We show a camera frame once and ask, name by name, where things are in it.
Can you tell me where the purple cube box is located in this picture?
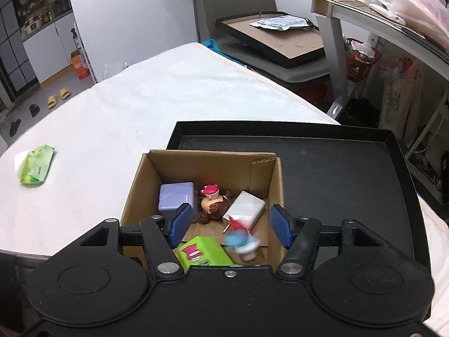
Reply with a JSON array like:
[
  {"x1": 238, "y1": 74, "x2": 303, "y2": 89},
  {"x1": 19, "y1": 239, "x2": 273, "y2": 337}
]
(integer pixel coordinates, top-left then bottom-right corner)
[{"x1": 158, "y1": 182, "x2": 199, "y2": 223}]

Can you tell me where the green hexagonal box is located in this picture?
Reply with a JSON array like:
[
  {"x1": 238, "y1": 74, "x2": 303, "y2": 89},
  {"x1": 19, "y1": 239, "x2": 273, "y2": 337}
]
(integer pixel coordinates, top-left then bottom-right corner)
[{"x1": 177, "y1": 236, "x2": 234, "y2": 272}]

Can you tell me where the brown haired girl figurine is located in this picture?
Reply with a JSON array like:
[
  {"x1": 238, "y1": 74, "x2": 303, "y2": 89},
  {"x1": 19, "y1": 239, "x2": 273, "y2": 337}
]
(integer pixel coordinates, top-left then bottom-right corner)
[{"x1": 199, "y1": 184, "x2": 231, "y2": 224}]

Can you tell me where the white charger plug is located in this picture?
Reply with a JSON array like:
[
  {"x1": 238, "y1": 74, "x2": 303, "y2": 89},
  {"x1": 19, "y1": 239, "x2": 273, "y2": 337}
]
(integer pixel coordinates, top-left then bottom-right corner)
[{"x1": 222, "y1": 191, "x2": 265, "y2": 234}]

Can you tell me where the red haired small figurine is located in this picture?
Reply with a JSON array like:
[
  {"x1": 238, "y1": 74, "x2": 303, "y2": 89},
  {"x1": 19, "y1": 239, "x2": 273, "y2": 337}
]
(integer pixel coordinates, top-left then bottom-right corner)
[{"x1": 224, "y1": 217, "x2": 260, "y2": 262}]

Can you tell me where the brown cardboard box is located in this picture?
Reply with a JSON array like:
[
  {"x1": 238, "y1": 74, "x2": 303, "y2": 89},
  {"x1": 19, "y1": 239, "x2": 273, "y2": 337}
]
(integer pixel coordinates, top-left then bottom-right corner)
[{"x1": 121, "y1": 151, "x2": 285, "y2": 271}]

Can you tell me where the black tray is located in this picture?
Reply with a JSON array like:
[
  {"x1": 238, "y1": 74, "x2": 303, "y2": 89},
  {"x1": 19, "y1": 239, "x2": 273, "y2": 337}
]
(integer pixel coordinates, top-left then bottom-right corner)
[{"x1": 167, "y1": 121, "x2": 431, "y2": 267}]

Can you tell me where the green wet wipes pack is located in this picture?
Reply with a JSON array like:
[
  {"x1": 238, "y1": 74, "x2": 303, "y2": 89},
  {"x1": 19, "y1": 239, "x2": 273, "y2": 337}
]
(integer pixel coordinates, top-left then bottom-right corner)
[{"x1": 19, "y1": 145, "x2": 55, "y2": 185}]

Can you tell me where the yellow slipper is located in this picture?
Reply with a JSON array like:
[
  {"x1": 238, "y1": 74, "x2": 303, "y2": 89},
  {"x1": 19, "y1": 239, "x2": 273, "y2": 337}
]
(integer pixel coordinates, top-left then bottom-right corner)
[
  {"x1": 46, "y1": 95, "x2": 58, "y2": 110},
  {"x1": 59, "y1": 88, "x2": 71, "y2": 101}
]

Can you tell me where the white plastic bag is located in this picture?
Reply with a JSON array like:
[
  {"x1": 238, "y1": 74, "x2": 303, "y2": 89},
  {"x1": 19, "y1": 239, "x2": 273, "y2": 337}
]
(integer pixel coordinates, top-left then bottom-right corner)
[{"x1": 379, "y1": 58, "x2": 424, "y2": 146}]

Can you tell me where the black shoe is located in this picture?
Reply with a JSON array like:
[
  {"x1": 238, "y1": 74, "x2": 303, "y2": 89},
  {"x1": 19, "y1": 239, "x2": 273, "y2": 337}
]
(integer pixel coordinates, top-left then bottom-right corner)
[
  {"x1": 29, "y1": 104, "x2": 40, "y2": 117},
  {"x1": 9, "y1": 119, "x2": 21, "y2": 138}
]

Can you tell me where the orange carton box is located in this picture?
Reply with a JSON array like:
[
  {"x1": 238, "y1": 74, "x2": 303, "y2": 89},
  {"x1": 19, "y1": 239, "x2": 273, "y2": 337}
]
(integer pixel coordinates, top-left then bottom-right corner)
[{"x1": 70, "y1": 49, "x2": 90, "y2": 80}]

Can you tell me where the red plastic basket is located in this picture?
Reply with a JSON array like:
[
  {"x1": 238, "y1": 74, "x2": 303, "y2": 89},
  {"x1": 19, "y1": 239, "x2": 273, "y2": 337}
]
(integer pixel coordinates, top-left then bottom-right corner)
[{"x1": 344, "y1": 38, "x2": 381, "y2": 83}]

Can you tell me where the black framed board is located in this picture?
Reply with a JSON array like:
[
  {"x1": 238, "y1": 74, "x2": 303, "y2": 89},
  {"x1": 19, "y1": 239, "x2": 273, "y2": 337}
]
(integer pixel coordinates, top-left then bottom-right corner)
[{"x1": 215, "y1": 12, "x2": 324, "y2": 69}]

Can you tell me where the grey table frame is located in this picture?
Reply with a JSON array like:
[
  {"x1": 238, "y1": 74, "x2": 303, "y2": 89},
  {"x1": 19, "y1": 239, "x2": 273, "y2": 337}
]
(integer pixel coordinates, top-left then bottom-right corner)
[{"x1": 310, "y1": 0, "x2": 448, "y2": 118}]

